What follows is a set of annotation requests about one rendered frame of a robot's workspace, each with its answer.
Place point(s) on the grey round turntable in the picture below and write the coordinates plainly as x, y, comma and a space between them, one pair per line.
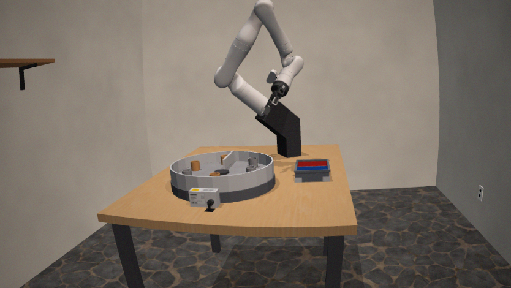
202, 190

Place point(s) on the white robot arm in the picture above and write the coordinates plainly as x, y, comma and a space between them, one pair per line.
226, 75

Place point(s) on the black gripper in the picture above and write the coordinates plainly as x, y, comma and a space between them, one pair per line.
279, 89

